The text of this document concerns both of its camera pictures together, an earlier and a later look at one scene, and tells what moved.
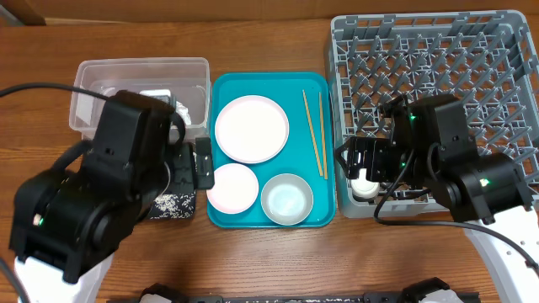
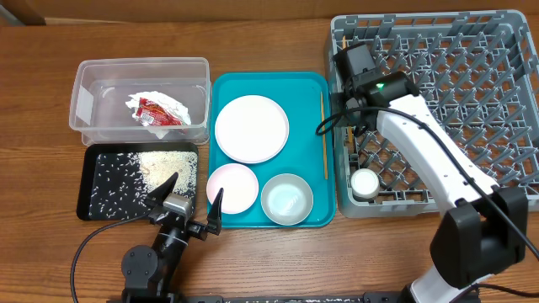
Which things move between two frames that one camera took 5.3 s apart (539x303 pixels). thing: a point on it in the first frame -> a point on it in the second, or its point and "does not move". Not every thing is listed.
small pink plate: [235, 188] does not move
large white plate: [251, 129] does not move
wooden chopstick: [312, 134] -> [349, 132]
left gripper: [204, 158] -> [214, 220]
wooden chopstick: [322, 128] does not move
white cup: [365, 191] does not move
